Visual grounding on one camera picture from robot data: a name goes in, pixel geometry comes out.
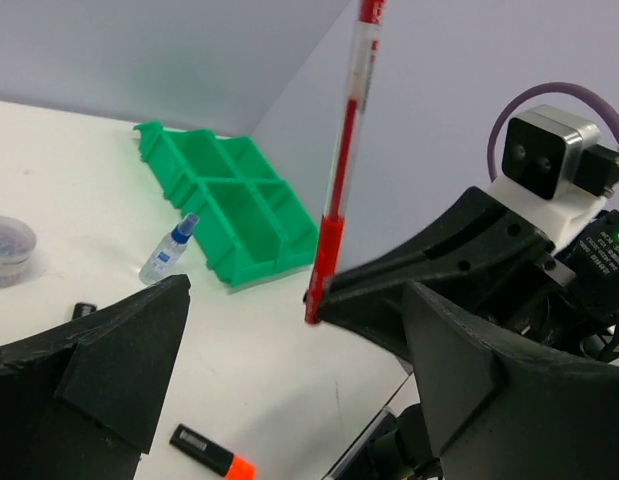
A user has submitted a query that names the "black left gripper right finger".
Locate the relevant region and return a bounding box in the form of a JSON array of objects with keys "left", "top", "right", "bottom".
[{"left": 403, "top": 282, "right": 619, "bottom": 479}]

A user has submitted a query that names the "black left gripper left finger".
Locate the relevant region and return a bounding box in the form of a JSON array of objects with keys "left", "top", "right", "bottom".
[{"left": 0, "top": 275, "right": 191, "bottom": 479}]

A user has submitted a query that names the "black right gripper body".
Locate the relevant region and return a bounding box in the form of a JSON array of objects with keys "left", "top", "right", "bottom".
[{"left": 453, "top": 209, "right": 619, "bottom": 363}]

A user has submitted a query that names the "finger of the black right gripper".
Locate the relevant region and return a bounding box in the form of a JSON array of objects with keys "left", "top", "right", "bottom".
[
  {"left": 321, "top": 296, "right": 410, "bottom": 360},
  {"left": 322, "top": 187, "right": 554, "bottom": 305}
]

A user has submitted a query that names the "red gel pen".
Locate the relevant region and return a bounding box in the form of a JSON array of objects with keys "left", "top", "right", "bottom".
[{"left": 304, "top": 1, "right": 385, "bottom": 325}]

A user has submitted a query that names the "blue highlighter marker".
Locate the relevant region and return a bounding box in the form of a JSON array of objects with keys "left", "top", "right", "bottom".
[{"left": 71, "top": 302, "right": 98, "bottom": 320}]

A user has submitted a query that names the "orange highlighter marker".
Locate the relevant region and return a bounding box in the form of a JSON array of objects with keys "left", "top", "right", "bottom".
[{"left": 169, "top": 424, "right": 256, "bottom": 480}]

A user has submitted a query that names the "green four-compartment bin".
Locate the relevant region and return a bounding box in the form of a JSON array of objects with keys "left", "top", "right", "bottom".
[{"left": 134, "top": 122, "right": 318, "bottom": 288}]

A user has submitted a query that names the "small clear spray bottle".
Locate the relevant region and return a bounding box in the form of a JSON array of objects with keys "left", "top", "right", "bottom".
[{"left": 138, "top": 213, "right": 199, "bottom": 285}]

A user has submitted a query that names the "clear paper clip jar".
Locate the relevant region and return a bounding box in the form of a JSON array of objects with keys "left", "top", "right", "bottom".
[{"left": 0, "top": 216, "right": 37, "bottom": 288}]

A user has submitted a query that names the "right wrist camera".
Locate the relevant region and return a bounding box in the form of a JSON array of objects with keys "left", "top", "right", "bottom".
[{"left": 488, "top": 103, "right": 619, "bottom": 241}]

